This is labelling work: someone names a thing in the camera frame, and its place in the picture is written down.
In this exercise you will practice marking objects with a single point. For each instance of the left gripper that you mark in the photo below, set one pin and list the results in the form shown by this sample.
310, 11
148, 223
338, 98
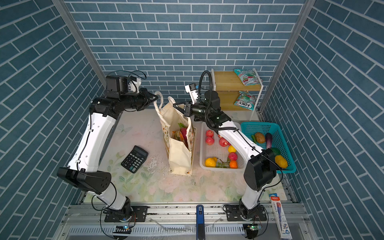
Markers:
144, 95

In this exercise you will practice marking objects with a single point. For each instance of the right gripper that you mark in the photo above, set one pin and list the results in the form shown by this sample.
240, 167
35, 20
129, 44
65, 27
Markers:
189, 110

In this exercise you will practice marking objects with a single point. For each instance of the pink dragon fruit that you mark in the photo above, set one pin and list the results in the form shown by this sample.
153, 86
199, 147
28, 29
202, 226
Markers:
183, 130

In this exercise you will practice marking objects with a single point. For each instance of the cream floral tote bag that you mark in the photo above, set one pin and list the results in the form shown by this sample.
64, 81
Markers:
180, 157

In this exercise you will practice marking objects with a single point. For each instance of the pink snack bag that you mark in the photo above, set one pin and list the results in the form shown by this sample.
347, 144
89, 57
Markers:
177, 135

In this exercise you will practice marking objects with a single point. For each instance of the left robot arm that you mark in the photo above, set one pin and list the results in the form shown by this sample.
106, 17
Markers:
82, 171

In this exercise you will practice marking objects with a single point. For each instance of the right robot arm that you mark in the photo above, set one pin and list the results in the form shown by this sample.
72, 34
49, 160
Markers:
260, 168

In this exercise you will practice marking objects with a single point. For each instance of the teal Fox's candy bag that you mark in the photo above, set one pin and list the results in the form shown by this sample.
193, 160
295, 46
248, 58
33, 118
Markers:
246, 100

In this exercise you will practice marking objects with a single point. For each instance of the teal candy bag upper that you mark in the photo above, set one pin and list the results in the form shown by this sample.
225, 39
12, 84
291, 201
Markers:
247, 77

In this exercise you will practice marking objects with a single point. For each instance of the red apple right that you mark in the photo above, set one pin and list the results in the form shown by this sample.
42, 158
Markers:
209, 133

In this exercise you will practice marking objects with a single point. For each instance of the red apple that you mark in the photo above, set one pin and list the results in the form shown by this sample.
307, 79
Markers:
209, 133
210, 141

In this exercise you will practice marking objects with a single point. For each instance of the red apple left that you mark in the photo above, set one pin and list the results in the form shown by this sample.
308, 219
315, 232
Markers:
210, 141

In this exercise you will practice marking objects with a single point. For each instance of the white plastic basket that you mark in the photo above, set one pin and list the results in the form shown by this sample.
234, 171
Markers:
216, 150

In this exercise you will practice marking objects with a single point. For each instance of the white wooden shelf rack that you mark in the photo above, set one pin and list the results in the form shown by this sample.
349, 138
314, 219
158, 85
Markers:
228, 85

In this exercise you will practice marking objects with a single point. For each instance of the yellow lemon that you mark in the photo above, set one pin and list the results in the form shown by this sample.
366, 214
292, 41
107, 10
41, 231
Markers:
211, 162

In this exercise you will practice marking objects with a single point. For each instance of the small yellow fruit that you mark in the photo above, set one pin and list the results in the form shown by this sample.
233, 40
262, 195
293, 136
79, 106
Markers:
231, 149

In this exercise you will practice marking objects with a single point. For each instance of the black calculator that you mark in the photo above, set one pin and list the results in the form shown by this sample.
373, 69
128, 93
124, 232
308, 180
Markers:
135, 159

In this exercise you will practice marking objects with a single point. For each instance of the teal plastic basket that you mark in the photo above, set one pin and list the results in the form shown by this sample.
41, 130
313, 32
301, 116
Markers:
279, 140

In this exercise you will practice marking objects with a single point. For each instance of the green grapes bunch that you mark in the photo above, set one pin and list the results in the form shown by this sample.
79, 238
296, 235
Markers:
222, 165

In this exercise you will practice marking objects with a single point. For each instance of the pink peach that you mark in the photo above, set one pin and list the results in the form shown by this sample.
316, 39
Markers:
232, 156

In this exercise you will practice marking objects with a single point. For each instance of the orange in white basket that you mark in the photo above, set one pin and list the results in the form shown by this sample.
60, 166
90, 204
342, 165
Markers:
233, 164

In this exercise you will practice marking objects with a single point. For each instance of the brown potato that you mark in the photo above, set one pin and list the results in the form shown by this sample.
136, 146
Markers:
260, 138

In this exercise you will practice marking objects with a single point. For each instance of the purple eggplant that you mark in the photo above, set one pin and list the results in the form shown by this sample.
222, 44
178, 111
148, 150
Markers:
269, 140

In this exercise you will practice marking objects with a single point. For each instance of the green bell pepper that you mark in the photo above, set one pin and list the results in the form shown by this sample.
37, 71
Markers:
276, 151

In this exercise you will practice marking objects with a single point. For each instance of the blue black handheld device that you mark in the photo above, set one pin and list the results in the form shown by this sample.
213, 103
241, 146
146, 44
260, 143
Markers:
200, 223

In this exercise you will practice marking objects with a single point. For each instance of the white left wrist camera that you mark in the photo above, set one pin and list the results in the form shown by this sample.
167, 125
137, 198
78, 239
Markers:
134, 84

